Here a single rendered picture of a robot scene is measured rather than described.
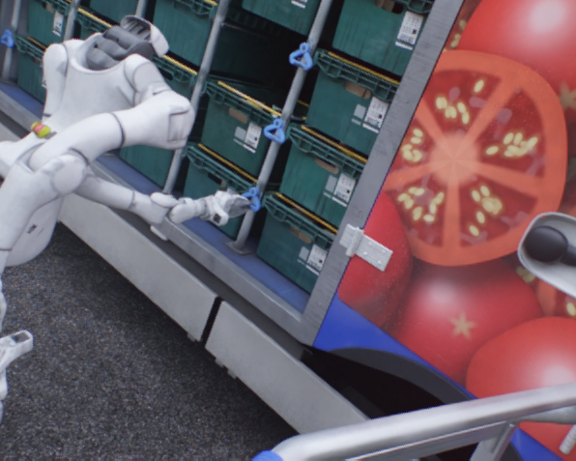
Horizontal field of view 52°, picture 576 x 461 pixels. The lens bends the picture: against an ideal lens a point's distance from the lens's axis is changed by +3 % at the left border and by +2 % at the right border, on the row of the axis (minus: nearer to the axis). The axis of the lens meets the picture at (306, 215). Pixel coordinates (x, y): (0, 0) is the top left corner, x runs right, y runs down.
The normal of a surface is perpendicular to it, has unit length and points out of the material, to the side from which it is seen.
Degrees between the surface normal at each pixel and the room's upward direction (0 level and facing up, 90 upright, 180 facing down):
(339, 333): 90
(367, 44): 96
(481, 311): 90
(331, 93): 94
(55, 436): 0
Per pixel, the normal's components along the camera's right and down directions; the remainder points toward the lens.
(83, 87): -0.18, 0.28
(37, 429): 0.35, -0.88
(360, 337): -0.58, 0.06
